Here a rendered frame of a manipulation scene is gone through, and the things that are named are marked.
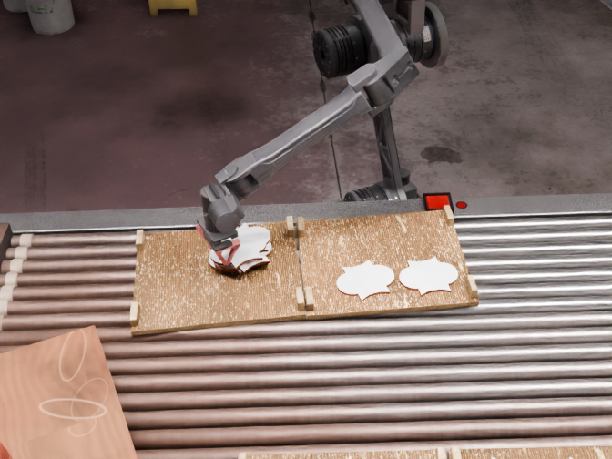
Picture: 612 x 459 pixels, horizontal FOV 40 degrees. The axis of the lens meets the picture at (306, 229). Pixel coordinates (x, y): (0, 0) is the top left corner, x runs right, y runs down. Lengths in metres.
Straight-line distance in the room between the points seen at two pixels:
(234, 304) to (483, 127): 2.56
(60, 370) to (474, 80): 3.36
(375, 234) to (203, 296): 0.48
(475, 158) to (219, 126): 1.30
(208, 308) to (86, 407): 0.43
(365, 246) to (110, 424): 0.82
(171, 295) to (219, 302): 0.12
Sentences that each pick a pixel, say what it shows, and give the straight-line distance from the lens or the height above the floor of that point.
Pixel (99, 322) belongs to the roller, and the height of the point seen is 0.91.
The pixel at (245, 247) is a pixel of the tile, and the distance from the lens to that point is 2.10.
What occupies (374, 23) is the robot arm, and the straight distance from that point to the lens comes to 2.07.
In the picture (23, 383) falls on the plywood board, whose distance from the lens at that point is 1.83.
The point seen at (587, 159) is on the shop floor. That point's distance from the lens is 4.22.
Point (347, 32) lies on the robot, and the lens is 3.08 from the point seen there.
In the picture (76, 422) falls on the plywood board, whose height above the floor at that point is 1.04.
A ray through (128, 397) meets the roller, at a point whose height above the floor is 0.92.
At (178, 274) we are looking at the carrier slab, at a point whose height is 0.94.
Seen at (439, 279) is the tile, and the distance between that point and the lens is 2.07.
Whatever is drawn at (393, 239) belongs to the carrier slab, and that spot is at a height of 0.94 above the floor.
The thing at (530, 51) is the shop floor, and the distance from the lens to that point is 5.08.
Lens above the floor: 2.37
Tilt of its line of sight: 40 degrees down
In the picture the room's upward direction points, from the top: 2 degrees counter-clockwise
